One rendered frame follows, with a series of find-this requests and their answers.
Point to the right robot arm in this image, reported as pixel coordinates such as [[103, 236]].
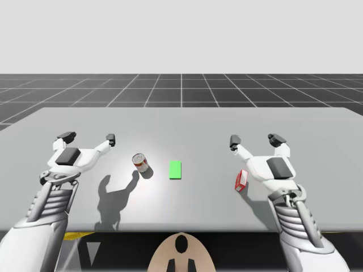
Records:
[[309, 243]]

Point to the green pad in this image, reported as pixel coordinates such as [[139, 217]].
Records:
[[175, 170]]

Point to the red and white can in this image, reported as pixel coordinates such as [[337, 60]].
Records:
[[140, 163]]

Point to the red and white carton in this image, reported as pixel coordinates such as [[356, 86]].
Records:
[[240, 181]]

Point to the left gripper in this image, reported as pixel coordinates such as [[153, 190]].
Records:
[[68, 157]]

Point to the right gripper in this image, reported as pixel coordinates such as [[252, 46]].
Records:
[[278, 168]]

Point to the tan robot part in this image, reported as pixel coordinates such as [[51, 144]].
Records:
[[198, 255]]

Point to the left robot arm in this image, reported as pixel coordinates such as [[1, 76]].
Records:
[[31, 243]]

